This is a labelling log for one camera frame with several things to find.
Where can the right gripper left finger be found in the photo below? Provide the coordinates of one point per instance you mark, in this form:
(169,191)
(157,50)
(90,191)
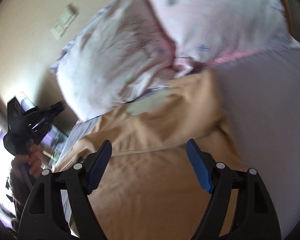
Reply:
(43,215)

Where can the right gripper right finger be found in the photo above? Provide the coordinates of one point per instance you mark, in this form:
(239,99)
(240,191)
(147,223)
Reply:
(240,206)

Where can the tan brown garment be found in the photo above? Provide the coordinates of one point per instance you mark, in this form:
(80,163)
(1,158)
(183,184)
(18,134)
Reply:
(149,189)

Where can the person's left hand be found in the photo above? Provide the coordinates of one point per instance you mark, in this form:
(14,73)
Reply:
(34,160)

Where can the lavender bed sheet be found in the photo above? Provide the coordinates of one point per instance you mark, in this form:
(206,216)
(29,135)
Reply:
(261,98)

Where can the white floral pillow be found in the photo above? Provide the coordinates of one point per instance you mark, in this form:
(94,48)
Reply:
(118,56)

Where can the pink floral pillow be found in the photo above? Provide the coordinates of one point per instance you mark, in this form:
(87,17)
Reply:
(214,31)

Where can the wall mounted television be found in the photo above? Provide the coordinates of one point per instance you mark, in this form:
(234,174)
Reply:
(54,141)

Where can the white wall switch panel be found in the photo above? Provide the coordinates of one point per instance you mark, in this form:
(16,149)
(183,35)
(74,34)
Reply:
(64,21)

